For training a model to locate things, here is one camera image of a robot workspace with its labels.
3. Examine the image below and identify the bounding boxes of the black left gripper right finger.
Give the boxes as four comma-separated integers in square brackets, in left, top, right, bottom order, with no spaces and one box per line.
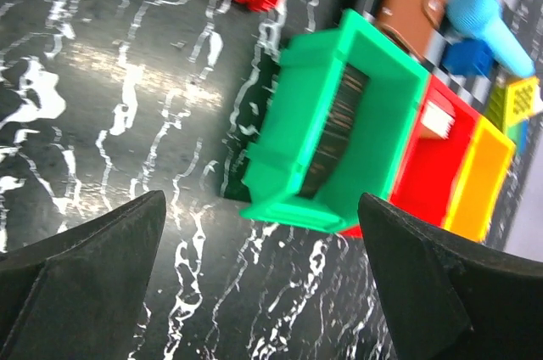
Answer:
[358,194,542,359]

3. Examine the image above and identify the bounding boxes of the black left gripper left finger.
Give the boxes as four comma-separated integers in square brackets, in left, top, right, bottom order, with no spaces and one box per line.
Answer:
[1,190,166,359]

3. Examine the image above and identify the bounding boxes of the white card stack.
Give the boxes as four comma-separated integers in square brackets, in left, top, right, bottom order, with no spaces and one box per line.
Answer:
[420,101,455,139]

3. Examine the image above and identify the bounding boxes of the black card stack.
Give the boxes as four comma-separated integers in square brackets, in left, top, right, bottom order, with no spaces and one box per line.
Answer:
[298,65,368,199]

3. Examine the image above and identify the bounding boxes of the yellow plastic bin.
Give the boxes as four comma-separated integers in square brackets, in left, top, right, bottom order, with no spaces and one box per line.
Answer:
[442,116,515,243]

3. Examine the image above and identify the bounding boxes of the red plastic bin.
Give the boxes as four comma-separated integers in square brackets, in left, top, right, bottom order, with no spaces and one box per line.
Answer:
[335,76,479,237]

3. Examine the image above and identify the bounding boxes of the yellow green toy block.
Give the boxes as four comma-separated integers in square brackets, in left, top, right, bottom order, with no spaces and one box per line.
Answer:
[484,76,542,133]

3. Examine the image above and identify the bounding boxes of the green plastic bin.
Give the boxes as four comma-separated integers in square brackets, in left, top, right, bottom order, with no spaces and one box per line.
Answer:
[242,10,429,233]

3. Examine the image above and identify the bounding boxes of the blue toy brick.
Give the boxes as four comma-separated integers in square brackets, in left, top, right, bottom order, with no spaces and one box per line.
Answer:
[441,39,494,77]

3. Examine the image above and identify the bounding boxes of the blue toy microphone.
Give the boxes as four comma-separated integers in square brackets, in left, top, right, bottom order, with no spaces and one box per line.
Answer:
[446,0,535,78]

